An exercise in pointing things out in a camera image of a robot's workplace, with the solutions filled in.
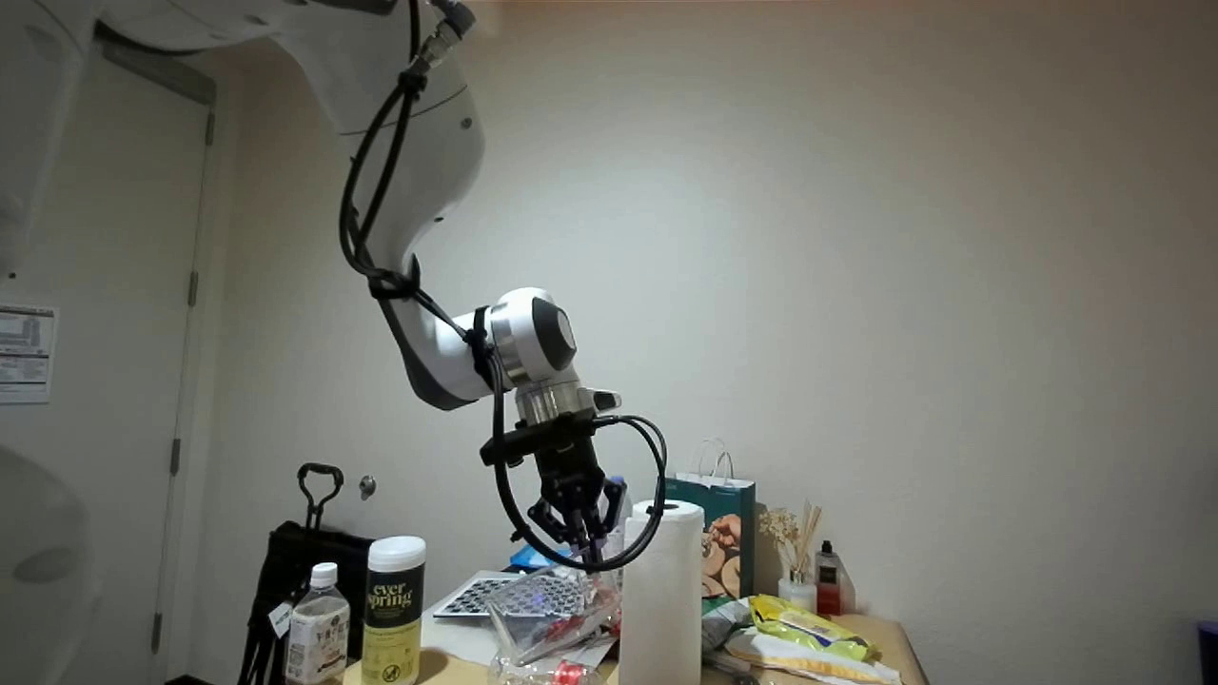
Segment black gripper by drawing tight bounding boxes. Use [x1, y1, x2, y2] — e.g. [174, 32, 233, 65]
[524, 432, 631, 570]

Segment clear plastic container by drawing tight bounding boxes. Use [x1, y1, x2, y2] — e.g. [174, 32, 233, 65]
[485, 605, 601, 685]

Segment blue packet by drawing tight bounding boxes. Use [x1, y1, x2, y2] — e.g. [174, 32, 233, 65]
[504, 541, 552, 577]

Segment grid pattern tray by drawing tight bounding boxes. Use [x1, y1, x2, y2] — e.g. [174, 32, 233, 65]
[428, 567, 597, 627]

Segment red snack packets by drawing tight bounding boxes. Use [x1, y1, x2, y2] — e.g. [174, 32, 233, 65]
[545, 585, 629, 660]

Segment white paper towel roll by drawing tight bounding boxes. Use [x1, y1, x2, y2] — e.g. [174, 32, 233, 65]
[616, 495, 710, 685]

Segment teal gift bag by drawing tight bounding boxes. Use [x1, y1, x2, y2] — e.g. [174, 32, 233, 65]
[664, 451, 763, 605]

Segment yellow canister with white lid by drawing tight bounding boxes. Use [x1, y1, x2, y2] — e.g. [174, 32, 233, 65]
[358, 533, 434, 685]

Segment wooden reed sticks jar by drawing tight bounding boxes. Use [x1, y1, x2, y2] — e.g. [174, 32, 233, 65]
[757, 499, 829, 614]

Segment yellow green package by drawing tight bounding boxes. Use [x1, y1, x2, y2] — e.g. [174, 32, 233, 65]
[740, 591, 887, 671]

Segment small red bottle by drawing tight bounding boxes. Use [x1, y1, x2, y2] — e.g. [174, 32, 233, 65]
[812, 537, 851, 621]

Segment small clear bottle white cap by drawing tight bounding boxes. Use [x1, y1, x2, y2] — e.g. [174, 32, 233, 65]
[277, 560, 354, 685]

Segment white door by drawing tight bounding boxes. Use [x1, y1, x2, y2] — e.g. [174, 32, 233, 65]
[0, 21, 221, 685]

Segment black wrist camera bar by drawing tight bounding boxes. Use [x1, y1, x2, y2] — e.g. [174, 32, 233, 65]
[475, 404, 629, 468]

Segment black bag with handle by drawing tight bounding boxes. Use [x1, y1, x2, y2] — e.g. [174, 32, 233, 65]
[235, 460, 376, 685]

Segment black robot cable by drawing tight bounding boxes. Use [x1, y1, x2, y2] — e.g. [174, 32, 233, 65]
[333, 0, 674, 575]

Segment paper wall notice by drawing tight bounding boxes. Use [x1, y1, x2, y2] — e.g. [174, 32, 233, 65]
[0, 300, 65, 413]

